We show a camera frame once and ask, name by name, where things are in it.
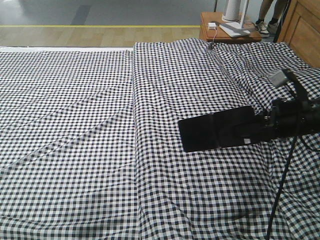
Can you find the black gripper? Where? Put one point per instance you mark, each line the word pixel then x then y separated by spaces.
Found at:
pixel 287 119

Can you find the black smartphone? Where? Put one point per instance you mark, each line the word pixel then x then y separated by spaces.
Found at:
pixel 199 134

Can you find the checkered bed sheet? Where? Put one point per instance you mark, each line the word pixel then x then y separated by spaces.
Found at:
pixel 67 146

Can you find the checkered folded quilt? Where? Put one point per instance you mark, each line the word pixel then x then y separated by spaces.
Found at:
pixel 219 194

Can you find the person's leg with sneaker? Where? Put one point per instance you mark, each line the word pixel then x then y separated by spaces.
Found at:
pixel 260 24

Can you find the white charger adapter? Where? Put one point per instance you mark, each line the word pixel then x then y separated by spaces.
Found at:
pixel 212 26

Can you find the wooden nightstand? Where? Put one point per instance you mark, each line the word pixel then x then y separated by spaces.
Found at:
pixel 218 35

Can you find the wooden headboard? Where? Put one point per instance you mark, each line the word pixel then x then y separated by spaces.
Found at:
pixel 301 30

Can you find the white cylindrical humidifier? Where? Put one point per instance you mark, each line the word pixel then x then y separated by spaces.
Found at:
pixel 231 11

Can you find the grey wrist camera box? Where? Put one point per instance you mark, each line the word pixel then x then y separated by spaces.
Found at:
pixel 278 78

